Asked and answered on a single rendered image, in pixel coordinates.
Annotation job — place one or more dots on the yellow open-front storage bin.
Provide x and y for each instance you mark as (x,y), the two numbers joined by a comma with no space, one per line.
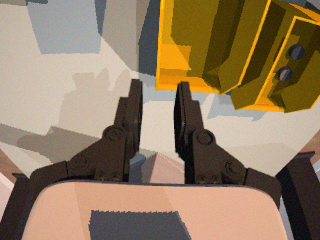
(281,29)
(208,43)

